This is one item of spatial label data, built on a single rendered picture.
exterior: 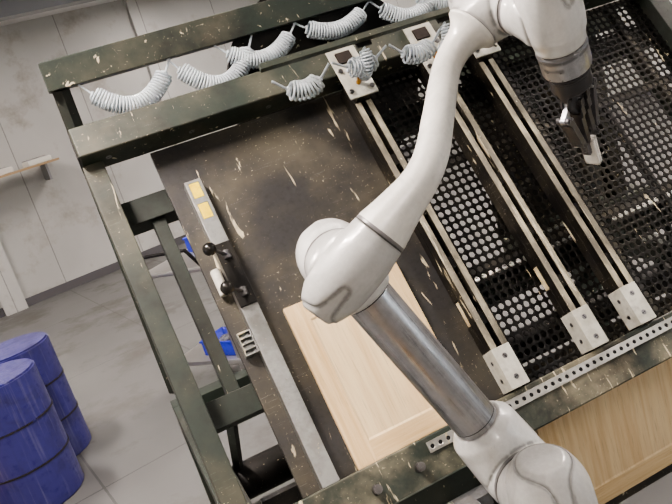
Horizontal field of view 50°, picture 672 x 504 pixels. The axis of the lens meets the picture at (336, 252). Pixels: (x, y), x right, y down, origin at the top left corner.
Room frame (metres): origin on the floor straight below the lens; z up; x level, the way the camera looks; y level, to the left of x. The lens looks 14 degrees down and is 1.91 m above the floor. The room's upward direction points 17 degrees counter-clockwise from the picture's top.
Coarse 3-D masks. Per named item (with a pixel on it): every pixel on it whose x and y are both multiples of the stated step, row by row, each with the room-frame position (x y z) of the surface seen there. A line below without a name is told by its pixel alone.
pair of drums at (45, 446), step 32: (0, 352) 4.53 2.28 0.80; (32, 352) 4.42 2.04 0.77; (0, 384) 3.81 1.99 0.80; (32, 384) 3.93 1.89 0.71; (64, 384) 4.55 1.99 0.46; (0, 416) 3.75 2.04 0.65; (32, 416) 3.85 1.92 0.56; (64, 416) 4.44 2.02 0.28; (0, 448) 3.73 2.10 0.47; (32, 448) 3.80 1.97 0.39; (64, 448) 3.95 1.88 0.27; (0, 480) 3.73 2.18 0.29; (32, 480) 3.76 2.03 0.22; (64, 480) 3.87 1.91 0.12
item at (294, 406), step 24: (216, 216) 2.07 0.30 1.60; (216, 240) 2.03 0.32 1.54; (240, 312) 1.95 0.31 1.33; (264, 336) 1.88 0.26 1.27; (264, 360) 1.84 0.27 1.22; (288, 384) 1.80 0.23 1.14; (288, 408) 1.77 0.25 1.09; (312, 432) 1.74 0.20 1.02; (312, 456) 1.70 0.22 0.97; (336, 480) 1.67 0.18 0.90
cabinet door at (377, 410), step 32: (288, 320) 1.93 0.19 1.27; (320, 320) 1.94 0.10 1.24; (352, 320) 1.95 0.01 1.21; (320, 352) 1.88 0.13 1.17; (352, 352) 1.89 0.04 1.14; (320, 384) 1.83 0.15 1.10; (352, 384) 1.84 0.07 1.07; (384, 384) 1.85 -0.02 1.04; (352, 416) 1.79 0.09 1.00; (384, 416) 1.80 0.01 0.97; (416, 416) 1.80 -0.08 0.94; (352, 448) 1.74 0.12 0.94; (384, 448) 1.74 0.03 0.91
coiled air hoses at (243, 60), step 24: (432, 0) 2.98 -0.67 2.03; (312, 24) 2.88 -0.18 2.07; (336, 24) 2.86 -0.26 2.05; (360, 24) 2.91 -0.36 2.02; (240, 48) 2.76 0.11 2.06; (288, 48) 2.79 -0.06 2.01; (192, 72) 2.67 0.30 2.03; (240, 72) 2.72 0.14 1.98; (120, 96) 2.60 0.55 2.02; (144, 96) 2.66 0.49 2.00
